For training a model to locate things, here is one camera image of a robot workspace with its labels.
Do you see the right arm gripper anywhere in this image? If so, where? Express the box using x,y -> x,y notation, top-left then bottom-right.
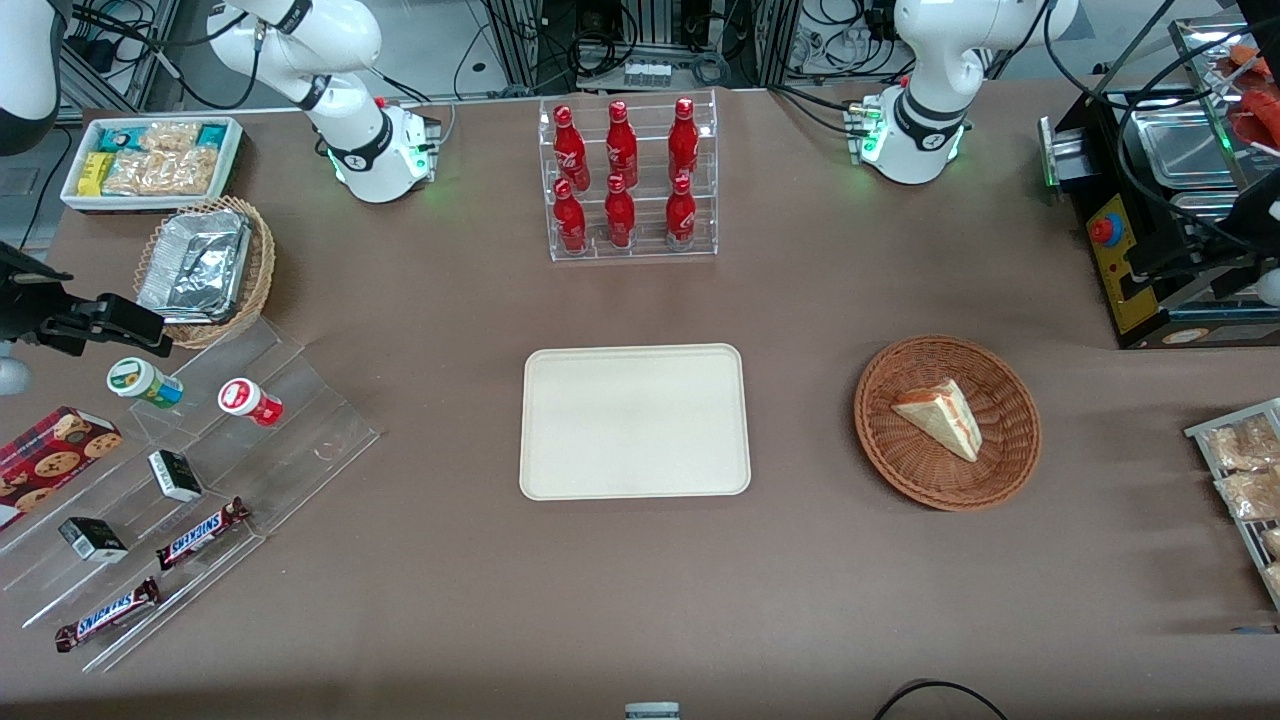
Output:
0,294 -> 174,397

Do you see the triangular sandwich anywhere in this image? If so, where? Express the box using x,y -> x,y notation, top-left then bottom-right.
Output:
891,377 -> 984,464

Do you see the aluminium foil tray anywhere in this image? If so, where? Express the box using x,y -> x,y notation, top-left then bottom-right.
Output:
137,209 -> 253,325

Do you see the tray of wrapped snacks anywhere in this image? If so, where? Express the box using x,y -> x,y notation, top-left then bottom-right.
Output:
1184,397 -> 1280,612

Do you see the light wicker basket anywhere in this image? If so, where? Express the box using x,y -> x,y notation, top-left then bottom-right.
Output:
132,195 -> 277,350

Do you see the round brown wicker basket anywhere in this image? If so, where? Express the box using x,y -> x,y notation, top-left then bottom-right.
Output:
854,334 -> 1043,512

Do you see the cream rectangular tray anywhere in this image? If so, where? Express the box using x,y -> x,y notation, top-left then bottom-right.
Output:
519,344 -> 752,500

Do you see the steel warmer pan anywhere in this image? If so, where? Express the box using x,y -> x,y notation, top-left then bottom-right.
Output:
1168,191 -> 1246,241
1133,100 -> 1241,190

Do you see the green lidded cup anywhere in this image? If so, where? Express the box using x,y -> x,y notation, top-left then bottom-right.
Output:
107,357 -> 185,410

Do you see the black food warmer machine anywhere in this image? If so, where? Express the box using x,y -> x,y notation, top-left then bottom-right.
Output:
1038,14 -> 1280,350

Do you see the white plastic snack bin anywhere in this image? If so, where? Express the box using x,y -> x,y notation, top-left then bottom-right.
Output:
61,116 -> 245,214

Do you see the red chocolate chip cookie box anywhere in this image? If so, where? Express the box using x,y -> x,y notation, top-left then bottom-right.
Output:
0,405 -> 124,532

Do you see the yellow snack pack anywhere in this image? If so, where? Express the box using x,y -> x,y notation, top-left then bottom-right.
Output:
77,151 -> 117,198

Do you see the red lidded cup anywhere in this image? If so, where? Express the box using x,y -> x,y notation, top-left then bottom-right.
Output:
217,377 -> 285,428

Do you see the clear rice cracker bag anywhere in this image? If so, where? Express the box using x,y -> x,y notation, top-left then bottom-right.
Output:
139,121 -> 203,154
103,147 -> 219,197

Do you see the small black box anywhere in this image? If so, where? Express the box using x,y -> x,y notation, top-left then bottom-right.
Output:
147,449 -> 204,504
57,516 -> 130,564

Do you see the clear acrylic stepped display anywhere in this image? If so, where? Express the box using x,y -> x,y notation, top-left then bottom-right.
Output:
0,318 -> 382,674

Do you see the Snickers bar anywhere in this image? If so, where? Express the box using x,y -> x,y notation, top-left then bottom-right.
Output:
155,496 -> 252,572
54,576 -> 162,654

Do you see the red cola bottle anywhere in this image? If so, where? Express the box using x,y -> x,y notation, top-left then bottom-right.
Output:
603,174 -> 638,250
605,100 -> 640,189
552,178 -> 589,254
552,104 -> 590,192
664,174 -> 699,249
667,97 -> 701,184

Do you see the clear acrylic bottle rack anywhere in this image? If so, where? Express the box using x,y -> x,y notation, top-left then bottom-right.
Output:
537,89 -> 720,264

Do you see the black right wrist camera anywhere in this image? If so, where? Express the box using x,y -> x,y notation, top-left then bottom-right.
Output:
0,242 -> 74,347

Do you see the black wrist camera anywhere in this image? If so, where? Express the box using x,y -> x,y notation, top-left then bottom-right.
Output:
0,242 -> 74,347
1231,180 -> 1280,252

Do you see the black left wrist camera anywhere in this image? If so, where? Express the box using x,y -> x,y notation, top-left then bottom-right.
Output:
1231,180 -> 1280,252

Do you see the black table edge cable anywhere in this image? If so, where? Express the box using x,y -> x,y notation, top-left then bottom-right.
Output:
872,679 -> 1010,720

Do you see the aluminium frame rack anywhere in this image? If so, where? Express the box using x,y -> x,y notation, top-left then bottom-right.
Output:
488,0 -> 803,93

